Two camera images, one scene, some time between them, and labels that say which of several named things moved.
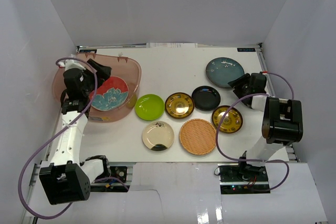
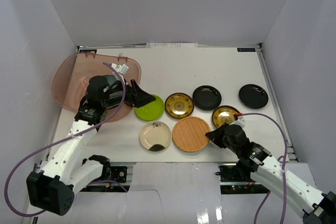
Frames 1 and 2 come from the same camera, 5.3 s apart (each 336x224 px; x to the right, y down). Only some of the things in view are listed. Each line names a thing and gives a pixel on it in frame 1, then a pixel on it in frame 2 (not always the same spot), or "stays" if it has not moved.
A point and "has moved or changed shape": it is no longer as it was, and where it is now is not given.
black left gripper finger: (103, 72) → (136, 96)
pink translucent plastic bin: (127, 68) stays
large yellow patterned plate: (179, 105) stays
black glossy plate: (206, 98) stays
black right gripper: (244, 79) → (216, 136)
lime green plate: (149, 107) stays
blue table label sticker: (245, 49) stays
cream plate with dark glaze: (158, 136) stays
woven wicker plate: (197, 137) has moved or changed shape
